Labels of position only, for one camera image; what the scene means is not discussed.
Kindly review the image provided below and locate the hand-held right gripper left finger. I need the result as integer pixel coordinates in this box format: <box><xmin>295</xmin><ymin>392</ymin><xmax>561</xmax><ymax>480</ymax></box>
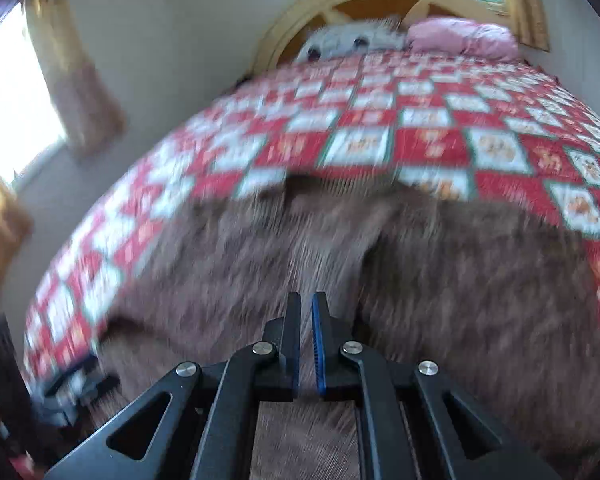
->
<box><xmin>44</xmin><ymin>292</ymin><xmax>302</xmax><ymax>480</ymax></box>

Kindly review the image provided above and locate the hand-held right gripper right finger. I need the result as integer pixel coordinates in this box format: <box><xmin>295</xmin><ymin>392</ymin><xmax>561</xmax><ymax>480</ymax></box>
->
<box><xmin>311</xmin><ymin>291</ymin><xmax>564</xmax><ymax>480</ymax></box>

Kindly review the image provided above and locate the brown striped knit sweater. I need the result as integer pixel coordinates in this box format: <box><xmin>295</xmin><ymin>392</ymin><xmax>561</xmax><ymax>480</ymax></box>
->
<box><xmin>92</xmin><ymin>174</ymin><xmax>600</xmax><ymax>480</ymax></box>

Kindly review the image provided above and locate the dark wooden furniture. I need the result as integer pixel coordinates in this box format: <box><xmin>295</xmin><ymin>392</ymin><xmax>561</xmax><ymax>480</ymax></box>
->
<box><xmin>0</xmin><ymin>310</ymin><xmax>41</xmax><ymax>480</ymax></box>

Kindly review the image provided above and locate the golden curtain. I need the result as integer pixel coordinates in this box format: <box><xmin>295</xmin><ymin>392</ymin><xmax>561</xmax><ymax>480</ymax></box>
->
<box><xmin>499</xmin><ymin>0</ymin><xmax>552</xmax><ymax>53</ymax></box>
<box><xmin>24</xmin><ymin>0</ymin><xmax>127</xmax><ymax>157</ymax></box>
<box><xmin>0</xmin><ymin>144</ymin><xmax>35</xmax><ymax>288</ymax></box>

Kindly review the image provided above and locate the red printed patchwork quilt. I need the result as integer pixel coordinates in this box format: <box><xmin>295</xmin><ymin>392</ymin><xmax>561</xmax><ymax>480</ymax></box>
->
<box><xmin>22</xmin><ymin>52</ymin><xmax>600</xmax><ymax>391</ymax></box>

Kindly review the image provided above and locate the white pillow with black dots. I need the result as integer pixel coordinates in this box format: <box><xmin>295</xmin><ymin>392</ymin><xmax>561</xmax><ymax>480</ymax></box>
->
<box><xmin>296</xmin><ymin>16</ymin><xmax>410</xmax><ymax>63</ymax></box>

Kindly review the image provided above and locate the pink pillow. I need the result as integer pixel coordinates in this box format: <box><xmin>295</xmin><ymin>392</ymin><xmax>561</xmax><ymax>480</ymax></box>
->
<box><xmin>406</xmin><ymin>17</ymin><xmax>520</xmax><ymax>60</ymax></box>

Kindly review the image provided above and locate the cream arched wooden headboard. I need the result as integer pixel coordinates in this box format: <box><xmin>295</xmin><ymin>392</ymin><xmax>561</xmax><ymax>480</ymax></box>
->
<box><xmin>252</xmin><ymin>0</ymin><xmax>486</xmax><ymax>78</ymax></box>

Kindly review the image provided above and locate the side wall window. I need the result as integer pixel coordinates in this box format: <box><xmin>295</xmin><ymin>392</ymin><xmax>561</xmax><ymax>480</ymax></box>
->
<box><xmin>0</xmin><ymin>4</ymin><xmax>67</xmax><ymax>188</ymax></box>

